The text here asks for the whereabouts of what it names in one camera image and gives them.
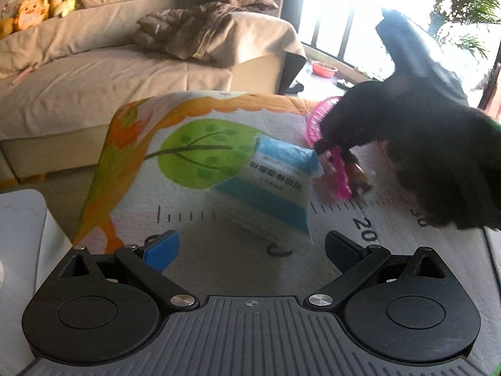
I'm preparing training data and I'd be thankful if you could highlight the pink toy net scoop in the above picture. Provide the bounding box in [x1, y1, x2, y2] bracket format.
[305, 97, 352, 200]

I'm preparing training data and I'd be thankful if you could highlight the blue white plastic bag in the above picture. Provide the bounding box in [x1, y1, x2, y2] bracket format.
[208, 135, 323, 248]

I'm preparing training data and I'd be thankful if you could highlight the red plastic basin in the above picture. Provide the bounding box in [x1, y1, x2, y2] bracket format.
[311, 60, 338, 79]

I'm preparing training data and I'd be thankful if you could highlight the colourful ruler play mat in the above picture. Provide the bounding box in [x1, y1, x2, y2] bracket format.
[75, 92, 500, 373]

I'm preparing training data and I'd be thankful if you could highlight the white pot bamboo plant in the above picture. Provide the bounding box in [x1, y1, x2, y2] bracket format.
[428, 0, 500, 59]

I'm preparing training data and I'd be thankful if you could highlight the brown jacket on sofa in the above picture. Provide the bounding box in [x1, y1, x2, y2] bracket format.
[133, 0, 279, 60]

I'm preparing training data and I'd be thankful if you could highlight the beige sofa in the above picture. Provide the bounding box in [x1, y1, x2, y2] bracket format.
[1, 0, 306, 187]

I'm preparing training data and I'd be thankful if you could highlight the yellow duck plush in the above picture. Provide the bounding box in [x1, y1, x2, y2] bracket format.
[1, 0, 49, 39]

